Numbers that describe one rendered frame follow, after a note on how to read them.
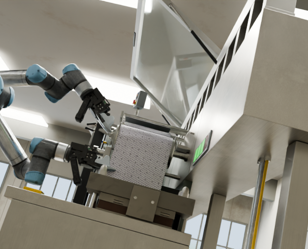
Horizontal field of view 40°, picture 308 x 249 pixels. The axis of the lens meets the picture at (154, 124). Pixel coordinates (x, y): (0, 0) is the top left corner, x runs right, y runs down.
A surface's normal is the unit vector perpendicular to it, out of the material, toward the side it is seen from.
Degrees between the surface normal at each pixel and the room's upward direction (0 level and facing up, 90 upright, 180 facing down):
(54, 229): 90
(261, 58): 90
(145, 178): 90
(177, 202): 90
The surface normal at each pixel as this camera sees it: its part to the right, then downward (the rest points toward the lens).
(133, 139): 0.10, -0.30
